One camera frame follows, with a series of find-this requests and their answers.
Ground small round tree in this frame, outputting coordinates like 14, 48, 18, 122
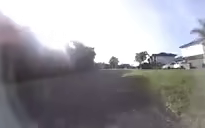
108, 56, 120, 70

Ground large dark tree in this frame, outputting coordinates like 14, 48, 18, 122
65, 41, 97, 71

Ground dark leafy tree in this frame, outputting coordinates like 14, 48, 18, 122
134, 50, 151, 66

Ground house with dark roof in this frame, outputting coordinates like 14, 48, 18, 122
150, 51, 178, 66

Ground white car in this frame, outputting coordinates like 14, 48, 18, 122
161, 61, 188, 70

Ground building with canopy roof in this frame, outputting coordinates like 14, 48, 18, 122
178, 37, 205, 70

